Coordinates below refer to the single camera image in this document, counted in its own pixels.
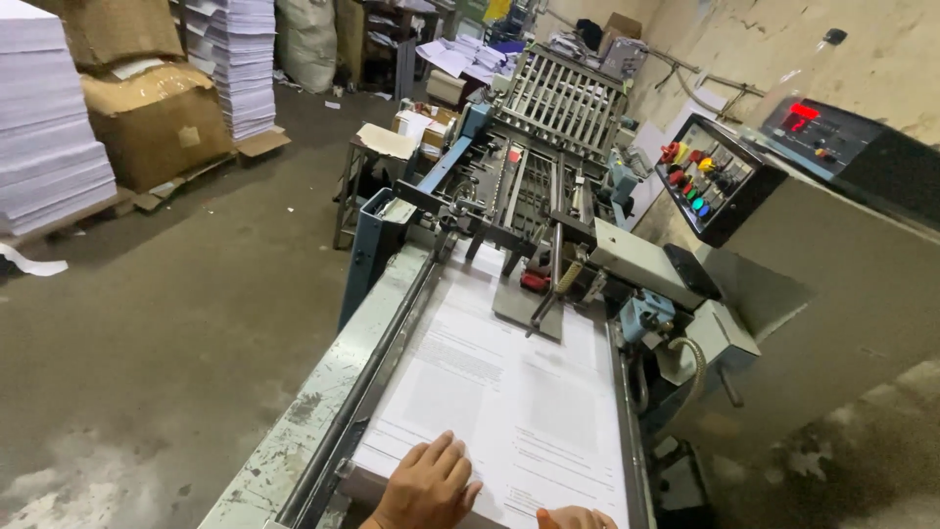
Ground clear plastic bottle black cap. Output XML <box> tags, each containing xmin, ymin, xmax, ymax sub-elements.
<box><xmin>740</xmin><ymin>28</ymin><xmax>849</xmax><ymax>151</ymax></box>

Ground black counter box red display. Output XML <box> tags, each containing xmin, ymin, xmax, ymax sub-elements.
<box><xmin>756</xmin><ymin>96</ymin><xmax>940</xmax><ymax>235</ymax></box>

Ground white paper strip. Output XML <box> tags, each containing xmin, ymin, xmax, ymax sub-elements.
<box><xmin>0</xmin><ymin>242</ymin><xmax>69</xmax><ymax>279</ymax></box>

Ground metal wall pipes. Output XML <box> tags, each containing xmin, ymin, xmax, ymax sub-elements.
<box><xmin>645</xmin><ymin>46</ymin><xmax>767</xmax><ymax>124</ymax></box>

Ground heap of loose printed sheets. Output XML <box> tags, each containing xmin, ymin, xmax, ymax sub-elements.
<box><xmin>416</xmin><ymin>33</ymin><xmax>527</xmax><ymax>86</ymax></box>

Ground grey machine cabinet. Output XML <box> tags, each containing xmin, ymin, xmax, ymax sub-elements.
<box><xmin>632</xmin><ymin>158</ymin><xmax>940</xmax><ymax>529</ymax></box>

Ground stack of printed paper sheets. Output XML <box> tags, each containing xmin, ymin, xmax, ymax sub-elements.
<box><xmin>351</xmin><ymin>242</ymin><xmax>633</xmax><ymax>529</ymax></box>

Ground white woven sack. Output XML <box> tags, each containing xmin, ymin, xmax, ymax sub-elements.
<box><xmin>275</xmin><ymin>0</ymin><xmax>339</xmax><ymax>95</ymax></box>

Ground small metal stand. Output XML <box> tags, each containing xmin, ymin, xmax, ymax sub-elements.
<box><xmin>332</xmin><ymin>123</ymin><xmax>420</xmax><ymax>251</ymax></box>

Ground brown wrapped paper bundle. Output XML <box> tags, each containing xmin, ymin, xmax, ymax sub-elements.
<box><xmin>29</xmin><ymin>0</ymin><xmax>186</xmax><ymax>72</ymax></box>
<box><xmin>79</xmin><ymin>62</ymin><xmax>236</xmax><ymax>195</ymax></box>

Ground wooden pallet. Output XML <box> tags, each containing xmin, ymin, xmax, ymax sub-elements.
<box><xmin>0</xmin><ymin>126</ymin><xmax>292</xmax><ymax>249</ymax></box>

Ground grey paper folding machine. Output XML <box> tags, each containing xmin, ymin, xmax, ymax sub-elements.
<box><xmin>198</xmin><ymin>43</ymin><xmax>816</xmax><ymax>529</ymax></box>

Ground open cardboard box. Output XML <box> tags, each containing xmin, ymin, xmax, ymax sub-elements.
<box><xmin>390</xmin><ymin>101</ymin><xmax>462</xmax><ymax>161</ymax></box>

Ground person's left hand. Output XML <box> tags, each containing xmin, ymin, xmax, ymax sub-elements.
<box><xmin>361</xmin><ymin>431</ymin><xmax>484</xmax><ymax>529</ymax></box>

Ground black panel with coloured buttons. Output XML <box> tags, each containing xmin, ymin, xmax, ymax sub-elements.
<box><xmin>654</xmin><ymin>112</ymin><xmax>768</xmax><ymax>248</ymax></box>

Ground large stack of white paper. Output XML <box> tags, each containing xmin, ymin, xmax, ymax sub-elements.
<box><xmin>0</xmin><ymin>0</ymin><xmax>120</xmax><ymax>238</ymax></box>

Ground pile of cartons and papers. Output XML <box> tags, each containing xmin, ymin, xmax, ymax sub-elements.
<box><xmin>546</xmin><ymin>11</ymin><xmax>652</xmax><ymax>80</ymax></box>

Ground tall stack of white paper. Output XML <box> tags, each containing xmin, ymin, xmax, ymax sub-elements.
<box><xmin>182</xmin><ymin>0</ymin><xmax>279</xmax><ymax>143</ymax></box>

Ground person's right hand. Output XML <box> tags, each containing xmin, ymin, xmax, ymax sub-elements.
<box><xmin>535</xmin><ymin>505</ymin><xmax>619</xmax><ymax>529</ymax></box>

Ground dark metal shelf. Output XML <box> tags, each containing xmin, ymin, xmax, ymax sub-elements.
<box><xmin>358</xmin><ymin>0</ymin><xmax>460</xmax><ymax>101</ymax></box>

